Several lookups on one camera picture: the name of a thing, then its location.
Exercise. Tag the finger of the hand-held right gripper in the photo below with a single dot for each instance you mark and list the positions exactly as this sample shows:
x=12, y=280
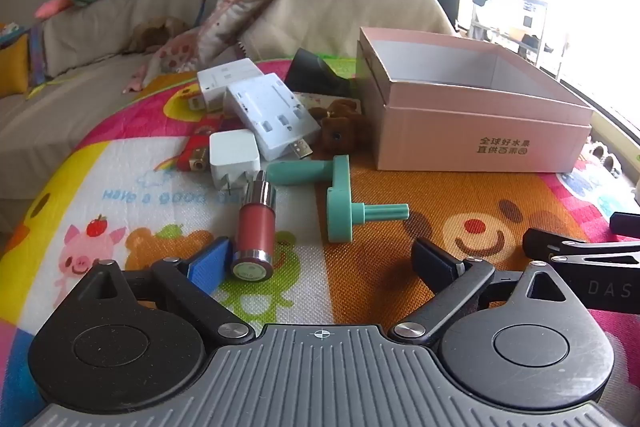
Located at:
x=600, y=279
x=627, y=224

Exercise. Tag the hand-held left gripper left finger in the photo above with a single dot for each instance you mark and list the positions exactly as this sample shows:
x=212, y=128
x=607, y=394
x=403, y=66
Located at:
x=207, y=264

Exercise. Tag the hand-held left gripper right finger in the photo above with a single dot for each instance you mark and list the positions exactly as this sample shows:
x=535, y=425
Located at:
x=435, y=262

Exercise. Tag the red tube with silver caps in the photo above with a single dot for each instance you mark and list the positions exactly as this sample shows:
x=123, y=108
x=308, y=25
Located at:
x=255, y=227

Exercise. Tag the pink cardboard box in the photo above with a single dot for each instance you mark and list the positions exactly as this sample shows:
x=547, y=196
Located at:
x=450, y=142

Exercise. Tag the brown teddy bear plush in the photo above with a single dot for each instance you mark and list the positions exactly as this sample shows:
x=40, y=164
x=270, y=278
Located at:
x=340, y=132

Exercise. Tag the white hub with plug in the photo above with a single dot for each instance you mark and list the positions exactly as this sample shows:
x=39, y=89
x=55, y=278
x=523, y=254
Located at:
x=265, y=112

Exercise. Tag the colourful cartoon play mat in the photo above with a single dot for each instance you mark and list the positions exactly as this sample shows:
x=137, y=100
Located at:
x=150, y=187

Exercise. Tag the white charger plug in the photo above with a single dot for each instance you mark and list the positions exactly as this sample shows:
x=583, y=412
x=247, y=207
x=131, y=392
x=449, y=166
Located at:
x=232, y=152

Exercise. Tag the small red toy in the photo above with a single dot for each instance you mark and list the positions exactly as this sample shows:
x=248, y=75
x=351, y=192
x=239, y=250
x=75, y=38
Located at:
x=197, y=147

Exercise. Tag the white power strip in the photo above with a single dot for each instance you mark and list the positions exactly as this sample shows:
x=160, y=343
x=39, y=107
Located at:
x=225, y=77

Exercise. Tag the black wedge-shaped object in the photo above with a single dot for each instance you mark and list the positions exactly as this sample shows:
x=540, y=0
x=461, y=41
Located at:
x=310, y=72

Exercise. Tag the brown fluffy plush toy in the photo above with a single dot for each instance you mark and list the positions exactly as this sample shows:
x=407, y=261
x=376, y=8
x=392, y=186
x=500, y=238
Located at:
x=160, y=34

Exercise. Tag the metal rack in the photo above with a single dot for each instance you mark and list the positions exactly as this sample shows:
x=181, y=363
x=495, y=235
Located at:
x=505, y=17

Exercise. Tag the beige sofa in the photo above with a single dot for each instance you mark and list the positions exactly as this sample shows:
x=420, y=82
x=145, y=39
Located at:
x=90, y=42

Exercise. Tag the yellow cushion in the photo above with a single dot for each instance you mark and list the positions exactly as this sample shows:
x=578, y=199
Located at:
x=12, y=64

